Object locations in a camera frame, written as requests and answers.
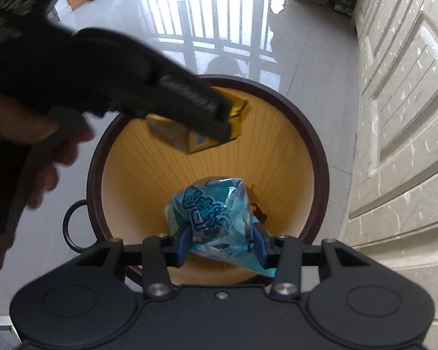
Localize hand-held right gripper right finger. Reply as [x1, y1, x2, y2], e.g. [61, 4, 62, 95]
[252, 222, 378, 300]

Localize person's left hand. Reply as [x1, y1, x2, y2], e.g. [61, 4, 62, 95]
[0, 92, 95, 209]

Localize yellow round waste bin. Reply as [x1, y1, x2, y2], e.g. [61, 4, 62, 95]
[62, 75, 330, 289]

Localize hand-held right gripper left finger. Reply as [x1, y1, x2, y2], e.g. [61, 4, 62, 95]
[71, 225, 192, 299]

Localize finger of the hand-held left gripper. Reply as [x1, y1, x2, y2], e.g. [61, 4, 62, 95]
[146, 69, 229, 122]
[109, 98, 242, 141]

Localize white bed base cabinets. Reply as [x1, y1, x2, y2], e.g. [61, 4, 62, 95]
[341, 0, 438, 323]

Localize teal snack packet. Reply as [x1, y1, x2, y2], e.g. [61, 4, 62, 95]
[164, 176, 278, 278]

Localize yellow cardboard box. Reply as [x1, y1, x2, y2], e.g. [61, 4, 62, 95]
[145, 87, 250, 154]

